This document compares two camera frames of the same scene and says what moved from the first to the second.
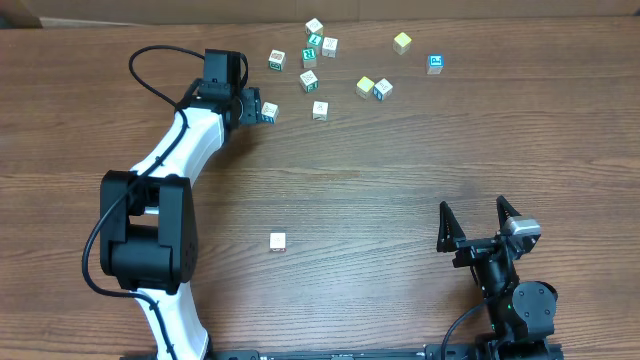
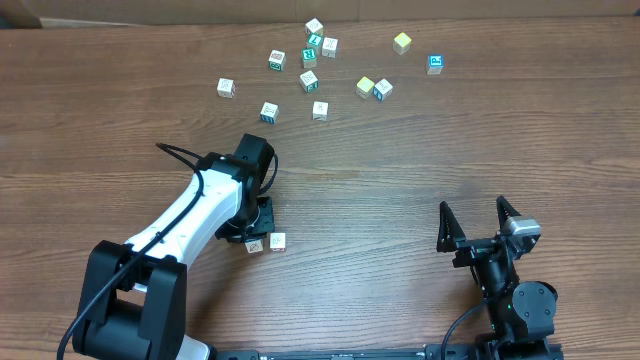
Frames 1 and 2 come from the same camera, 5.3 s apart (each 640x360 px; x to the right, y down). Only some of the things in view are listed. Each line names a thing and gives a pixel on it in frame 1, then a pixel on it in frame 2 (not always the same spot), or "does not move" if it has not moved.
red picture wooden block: [277, 241] does not move
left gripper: [251, 106] -> [266, 221]
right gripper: [452, 239] does not move
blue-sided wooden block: [382, 89] does not move
